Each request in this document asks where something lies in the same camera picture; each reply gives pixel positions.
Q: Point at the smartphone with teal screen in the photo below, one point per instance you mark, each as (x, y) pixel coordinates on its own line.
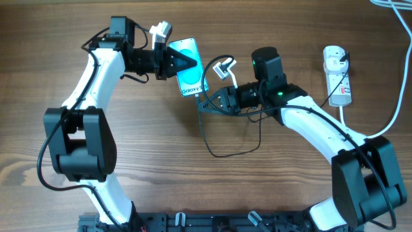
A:
(189, 80)

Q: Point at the white power strip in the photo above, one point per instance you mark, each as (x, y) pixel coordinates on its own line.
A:
(338, 85)

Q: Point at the white USB charger plug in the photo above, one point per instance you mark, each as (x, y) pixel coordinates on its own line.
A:
(334, 65)

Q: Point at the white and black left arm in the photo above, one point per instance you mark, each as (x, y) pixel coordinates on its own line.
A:
(78, 137)

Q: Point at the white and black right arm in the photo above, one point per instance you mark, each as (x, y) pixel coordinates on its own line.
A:
(366, 179)

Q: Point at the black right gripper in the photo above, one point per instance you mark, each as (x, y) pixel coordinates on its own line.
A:
(224, 93)

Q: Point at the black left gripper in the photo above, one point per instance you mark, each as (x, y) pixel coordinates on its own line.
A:
(168, 54)

